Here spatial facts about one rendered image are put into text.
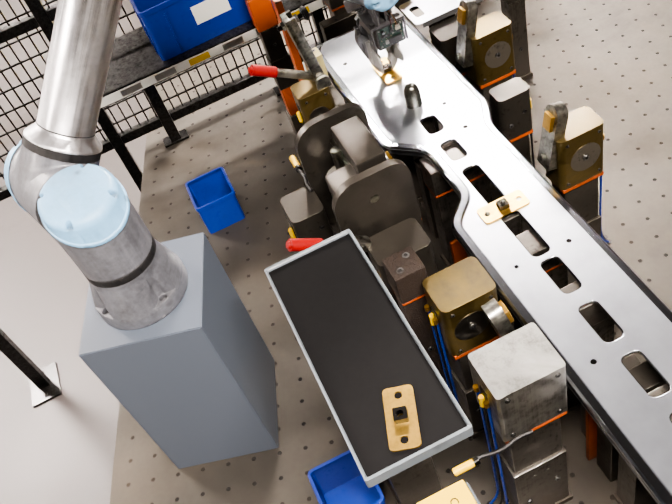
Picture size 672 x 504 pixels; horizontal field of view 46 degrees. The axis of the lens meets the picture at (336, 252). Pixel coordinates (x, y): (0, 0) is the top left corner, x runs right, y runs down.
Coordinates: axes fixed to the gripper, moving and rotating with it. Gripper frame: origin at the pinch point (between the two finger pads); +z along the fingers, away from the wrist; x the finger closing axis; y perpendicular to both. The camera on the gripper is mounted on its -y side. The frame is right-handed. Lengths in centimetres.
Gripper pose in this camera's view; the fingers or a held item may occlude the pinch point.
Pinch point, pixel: (385, 63)
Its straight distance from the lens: 167.7
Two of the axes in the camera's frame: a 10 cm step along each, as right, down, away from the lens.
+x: 9.0, -4.3, 0.8
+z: 2.4, 6.3, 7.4
